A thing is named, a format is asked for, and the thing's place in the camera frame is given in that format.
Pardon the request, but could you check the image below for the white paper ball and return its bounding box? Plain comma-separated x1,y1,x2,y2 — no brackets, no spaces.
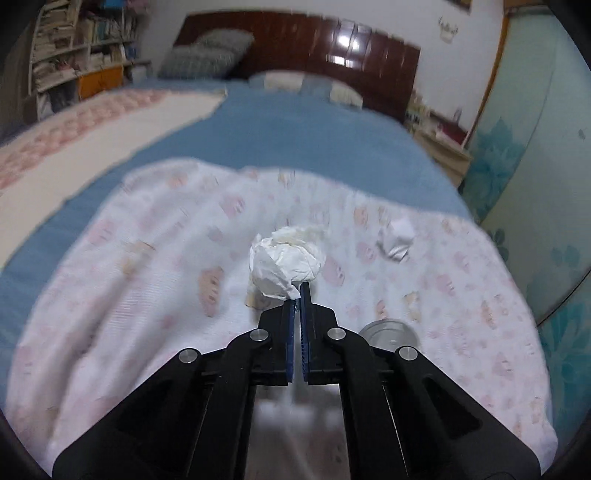
378,218,415,262

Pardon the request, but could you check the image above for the white tissue ball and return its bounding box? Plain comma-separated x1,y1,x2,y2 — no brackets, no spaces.
249,225,328,301

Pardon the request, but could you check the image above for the pink patterned folded quilt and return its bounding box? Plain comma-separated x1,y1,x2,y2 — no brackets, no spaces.
1,88,228,263

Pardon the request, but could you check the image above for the blue bed sheet mattress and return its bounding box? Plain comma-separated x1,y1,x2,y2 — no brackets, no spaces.
1,79,471,387

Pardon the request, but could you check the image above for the white blue flat pillow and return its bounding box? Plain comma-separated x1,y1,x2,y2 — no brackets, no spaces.
249,70,363,109

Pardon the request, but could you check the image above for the clear plastic cup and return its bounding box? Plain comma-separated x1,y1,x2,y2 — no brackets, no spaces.
360,318,420,352

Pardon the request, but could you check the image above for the cream drawer nightstand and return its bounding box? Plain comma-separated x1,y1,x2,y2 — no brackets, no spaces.
405,109,473,188

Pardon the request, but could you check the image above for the grey striped pillow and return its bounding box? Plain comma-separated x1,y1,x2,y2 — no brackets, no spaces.
158,29,254,80

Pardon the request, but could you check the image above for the blue floral sliding wardrobe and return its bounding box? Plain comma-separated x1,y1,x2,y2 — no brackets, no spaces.
462,7,590,448

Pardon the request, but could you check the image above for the dark red wooden headboard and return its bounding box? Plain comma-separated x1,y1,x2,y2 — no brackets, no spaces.
174,10,421,122

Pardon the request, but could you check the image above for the white pink patterned blanket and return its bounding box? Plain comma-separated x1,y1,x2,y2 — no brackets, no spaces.
4,159,558,470

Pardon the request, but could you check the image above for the white bookshelf with books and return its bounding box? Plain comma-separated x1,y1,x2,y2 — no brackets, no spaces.
27,0,151,120

